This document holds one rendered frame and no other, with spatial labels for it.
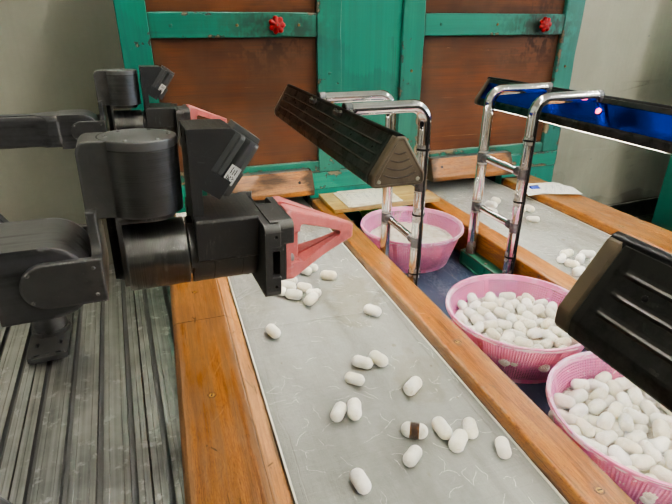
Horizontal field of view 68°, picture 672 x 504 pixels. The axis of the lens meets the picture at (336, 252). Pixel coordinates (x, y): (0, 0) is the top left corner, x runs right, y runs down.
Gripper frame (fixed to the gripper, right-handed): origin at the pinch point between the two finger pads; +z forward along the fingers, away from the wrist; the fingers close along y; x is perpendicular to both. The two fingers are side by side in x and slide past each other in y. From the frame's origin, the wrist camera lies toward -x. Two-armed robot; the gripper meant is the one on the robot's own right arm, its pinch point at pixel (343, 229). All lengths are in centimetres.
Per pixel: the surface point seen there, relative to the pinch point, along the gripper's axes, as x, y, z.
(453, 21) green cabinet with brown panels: -21, 91, 73
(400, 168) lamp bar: -0.7, 16.8, 15.7
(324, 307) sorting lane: 32, 37, 13
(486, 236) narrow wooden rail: 28, 49, 61
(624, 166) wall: 58, 182, 284
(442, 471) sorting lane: 32.0, -4.9, 12.7
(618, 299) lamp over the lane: -2.0, -21.7, 10.2
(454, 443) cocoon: 30.1, -3.0, 15.5
